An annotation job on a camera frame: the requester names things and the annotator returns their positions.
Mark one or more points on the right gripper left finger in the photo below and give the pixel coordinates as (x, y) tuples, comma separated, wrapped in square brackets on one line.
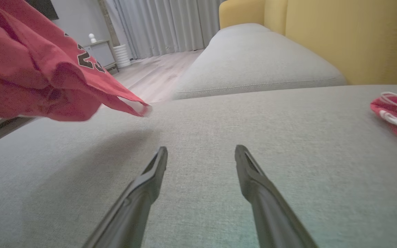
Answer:
[(133, 206)]

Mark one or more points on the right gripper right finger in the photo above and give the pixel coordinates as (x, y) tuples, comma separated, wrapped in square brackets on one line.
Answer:
[(271, 210)]

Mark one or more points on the red basketball jersey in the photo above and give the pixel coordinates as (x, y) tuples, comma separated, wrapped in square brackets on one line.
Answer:
[(29, 69)]

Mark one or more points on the large grey sofa seat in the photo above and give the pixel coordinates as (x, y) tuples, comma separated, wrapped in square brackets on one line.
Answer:
[(202, 120)]

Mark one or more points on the small grey sofa cushion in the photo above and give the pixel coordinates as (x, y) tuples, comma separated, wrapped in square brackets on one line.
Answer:
[(253, 62)]

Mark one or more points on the white ribbed bin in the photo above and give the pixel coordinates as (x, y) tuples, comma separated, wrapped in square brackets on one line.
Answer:
[(122, 57)]

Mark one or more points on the grey side cabinet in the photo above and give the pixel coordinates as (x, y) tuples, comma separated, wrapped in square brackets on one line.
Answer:
[(102, 53)]

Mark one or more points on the small white figurine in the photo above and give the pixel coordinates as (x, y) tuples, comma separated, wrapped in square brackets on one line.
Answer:
[(92, 38)]

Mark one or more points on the grey pleated curtain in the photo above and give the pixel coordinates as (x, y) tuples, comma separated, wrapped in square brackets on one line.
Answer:
[(167, 24)]

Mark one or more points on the dark wall television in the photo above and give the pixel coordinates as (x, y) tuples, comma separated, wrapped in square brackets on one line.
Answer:
[(45, 7)]

